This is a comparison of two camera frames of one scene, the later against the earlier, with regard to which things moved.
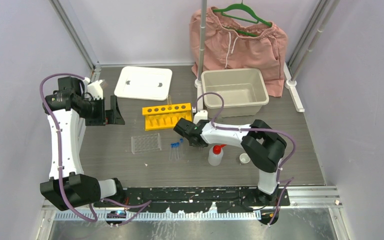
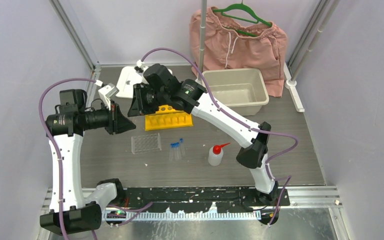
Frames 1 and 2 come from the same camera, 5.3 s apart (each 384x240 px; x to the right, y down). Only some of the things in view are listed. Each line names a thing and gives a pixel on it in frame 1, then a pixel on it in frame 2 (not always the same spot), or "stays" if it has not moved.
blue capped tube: x=181 y=141 stays
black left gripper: x=194 y=199 stays
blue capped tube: x=177 y=146 stays
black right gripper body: x=198 y=145 → x=148 y=100
